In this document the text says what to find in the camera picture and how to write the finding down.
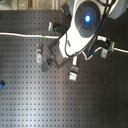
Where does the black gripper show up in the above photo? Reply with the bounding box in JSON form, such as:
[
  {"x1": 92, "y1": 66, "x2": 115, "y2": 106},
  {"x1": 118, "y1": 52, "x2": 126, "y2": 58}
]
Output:
[{"x1": 41, "y1": 40, "x2": 79, "y2": 81}]

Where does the white cable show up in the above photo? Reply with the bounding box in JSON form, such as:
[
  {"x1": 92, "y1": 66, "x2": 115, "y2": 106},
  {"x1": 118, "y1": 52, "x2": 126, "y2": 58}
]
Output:
[{"x1": 0, "y1": 32, "x2": 128, "y2": 62}]

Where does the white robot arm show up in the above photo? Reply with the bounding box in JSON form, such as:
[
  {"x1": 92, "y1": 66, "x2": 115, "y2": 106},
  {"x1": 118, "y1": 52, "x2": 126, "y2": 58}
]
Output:
[{"x1": 48, "y1": 0, "x2": 128, "y2": 80}]

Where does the black perforated breadboard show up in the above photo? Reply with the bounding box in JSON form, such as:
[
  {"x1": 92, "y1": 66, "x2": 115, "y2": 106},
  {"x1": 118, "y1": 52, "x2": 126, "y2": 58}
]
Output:
[{"x1": 0, "y1": 11, "x2": 128, "y2": 128}]

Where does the metal cable clip left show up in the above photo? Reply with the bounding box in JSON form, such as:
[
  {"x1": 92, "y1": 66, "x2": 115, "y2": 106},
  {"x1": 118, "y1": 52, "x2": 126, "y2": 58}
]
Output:
[{"x1": 36, "y1": 43, "x2": 43, "y2": 63}]

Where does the metal cable clip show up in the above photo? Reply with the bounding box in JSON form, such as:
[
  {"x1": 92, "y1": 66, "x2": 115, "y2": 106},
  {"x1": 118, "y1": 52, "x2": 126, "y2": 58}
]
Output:
[
  {"x1": 36, "y1": 43, "x2": 43, "y2": 63},
  {"x1": 48, "y1": 22, "x2": 54, "y2": 31},
  {"x1": 97, "y1": 36, "x2": 115, "y2": 58}
]

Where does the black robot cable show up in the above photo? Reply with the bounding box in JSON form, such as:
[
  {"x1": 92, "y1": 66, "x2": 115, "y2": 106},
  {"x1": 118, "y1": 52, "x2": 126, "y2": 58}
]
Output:
[{"x1": 59, "y1": 0, "x2": 114, "y2": 58}]

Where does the metal cable clip top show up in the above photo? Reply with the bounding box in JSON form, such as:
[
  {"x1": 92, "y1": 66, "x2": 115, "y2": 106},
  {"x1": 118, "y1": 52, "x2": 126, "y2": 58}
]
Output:
[{"x1": 48, "y1": 22, "x2": 54, "y2": 31}]

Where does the metal cable clip right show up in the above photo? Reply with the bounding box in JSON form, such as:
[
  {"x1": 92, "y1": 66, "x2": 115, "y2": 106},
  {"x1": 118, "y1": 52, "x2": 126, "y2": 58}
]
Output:
[{"x1": 97, "y1": 36, "x2": 115, "y2": 58}]

